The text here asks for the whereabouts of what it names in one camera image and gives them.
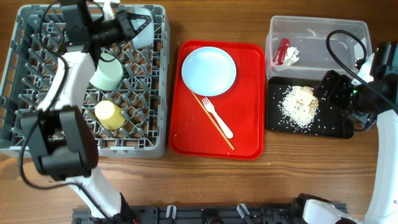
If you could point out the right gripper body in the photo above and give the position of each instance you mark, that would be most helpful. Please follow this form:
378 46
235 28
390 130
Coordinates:
343 94

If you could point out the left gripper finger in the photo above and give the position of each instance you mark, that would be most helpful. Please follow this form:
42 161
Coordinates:
134 16
143 27

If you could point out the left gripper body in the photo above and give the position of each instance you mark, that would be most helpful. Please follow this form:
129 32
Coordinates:
117 30

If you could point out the light blue bowl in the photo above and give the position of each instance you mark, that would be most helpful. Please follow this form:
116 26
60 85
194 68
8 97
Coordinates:
140 42

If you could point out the food scraps rice pile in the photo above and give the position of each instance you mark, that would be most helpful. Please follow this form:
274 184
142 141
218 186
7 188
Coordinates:
300 105

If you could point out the green ceramic bowl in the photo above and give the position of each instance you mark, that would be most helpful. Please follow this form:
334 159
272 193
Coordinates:
108 74

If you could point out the red snack wrapper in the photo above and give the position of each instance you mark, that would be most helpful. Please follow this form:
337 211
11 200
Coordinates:
279 56

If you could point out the large white round plate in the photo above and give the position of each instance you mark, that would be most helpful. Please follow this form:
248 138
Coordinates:
209 71

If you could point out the wooden chopstick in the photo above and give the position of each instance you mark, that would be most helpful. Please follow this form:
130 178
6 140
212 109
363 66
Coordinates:
214 123

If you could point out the yellow plastic cup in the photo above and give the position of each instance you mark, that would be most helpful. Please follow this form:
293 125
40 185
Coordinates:
109 115

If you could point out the white plastic fork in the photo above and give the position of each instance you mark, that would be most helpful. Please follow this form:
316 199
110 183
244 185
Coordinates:
210 108

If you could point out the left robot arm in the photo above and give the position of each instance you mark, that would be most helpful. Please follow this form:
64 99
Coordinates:
56 134

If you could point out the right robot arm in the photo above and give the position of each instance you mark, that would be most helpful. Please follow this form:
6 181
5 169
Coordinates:
380 97

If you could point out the clear plastic waste bin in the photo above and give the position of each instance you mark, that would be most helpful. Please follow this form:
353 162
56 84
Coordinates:
308 36

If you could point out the grey plastic dishwasher rack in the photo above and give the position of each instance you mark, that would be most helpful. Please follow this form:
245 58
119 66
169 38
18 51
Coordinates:
141 94

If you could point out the crumpled white tissue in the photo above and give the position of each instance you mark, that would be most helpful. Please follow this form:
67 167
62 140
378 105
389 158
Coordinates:
291 56

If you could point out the red plastic serving tray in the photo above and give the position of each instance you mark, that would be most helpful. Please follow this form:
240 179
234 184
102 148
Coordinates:
242 107

